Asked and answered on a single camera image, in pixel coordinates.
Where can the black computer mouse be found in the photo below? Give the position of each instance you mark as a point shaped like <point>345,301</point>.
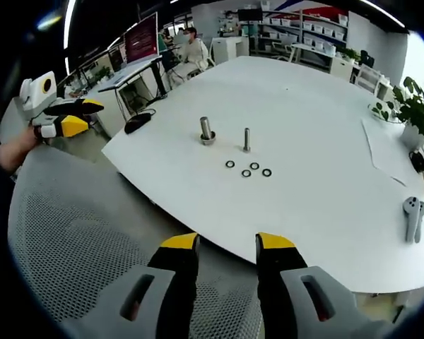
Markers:
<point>136,124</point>

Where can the grey mesh office chair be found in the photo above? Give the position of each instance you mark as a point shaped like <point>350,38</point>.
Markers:
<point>77,212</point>

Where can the black screen on stand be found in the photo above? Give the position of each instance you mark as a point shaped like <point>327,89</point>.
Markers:
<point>249,15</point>

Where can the white office chair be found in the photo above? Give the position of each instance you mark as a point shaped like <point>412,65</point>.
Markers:
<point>199,69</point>

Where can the person's left hand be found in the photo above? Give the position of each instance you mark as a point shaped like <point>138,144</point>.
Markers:
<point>30,137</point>

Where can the small black washer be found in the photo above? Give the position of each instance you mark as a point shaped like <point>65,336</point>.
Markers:
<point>227,164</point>
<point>263,173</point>
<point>243,173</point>
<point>251,165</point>

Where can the large computer monitor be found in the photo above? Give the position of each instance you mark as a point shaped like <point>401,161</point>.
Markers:
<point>141,39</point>

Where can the white plant pot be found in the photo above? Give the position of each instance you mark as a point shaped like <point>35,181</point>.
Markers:
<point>411,137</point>

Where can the large steel threaded stud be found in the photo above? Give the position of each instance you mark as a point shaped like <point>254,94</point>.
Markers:
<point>205,127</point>

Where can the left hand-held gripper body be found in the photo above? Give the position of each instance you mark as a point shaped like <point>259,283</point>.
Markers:
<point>37,93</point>

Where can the grey handheld controller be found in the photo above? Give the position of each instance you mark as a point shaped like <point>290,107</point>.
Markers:
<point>421,219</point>
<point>411,215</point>

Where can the large green potted plant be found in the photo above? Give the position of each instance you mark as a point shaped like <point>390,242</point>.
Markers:
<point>418,106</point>

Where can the green plant on cabinet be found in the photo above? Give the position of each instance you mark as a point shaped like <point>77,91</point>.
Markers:
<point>350,55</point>

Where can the white slatted chair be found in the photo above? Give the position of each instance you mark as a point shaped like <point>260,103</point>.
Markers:
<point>369,79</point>

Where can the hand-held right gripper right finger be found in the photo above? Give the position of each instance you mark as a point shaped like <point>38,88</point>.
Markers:
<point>286,282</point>

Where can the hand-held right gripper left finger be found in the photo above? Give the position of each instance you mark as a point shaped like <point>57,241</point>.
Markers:
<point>169,282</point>

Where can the storage shelf with white bins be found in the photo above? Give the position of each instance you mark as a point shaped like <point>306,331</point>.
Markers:
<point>314,31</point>

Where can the standing desk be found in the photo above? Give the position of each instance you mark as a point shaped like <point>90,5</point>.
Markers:
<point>130,76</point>

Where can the white paper sheet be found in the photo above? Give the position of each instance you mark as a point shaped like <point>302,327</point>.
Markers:
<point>383,148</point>

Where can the small steel threaded stud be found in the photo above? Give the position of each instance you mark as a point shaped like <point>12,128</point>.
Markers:
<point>246,141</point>

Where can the white cabinet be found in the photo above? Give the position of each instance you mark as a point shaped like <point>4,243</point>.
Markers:
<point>229,51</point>

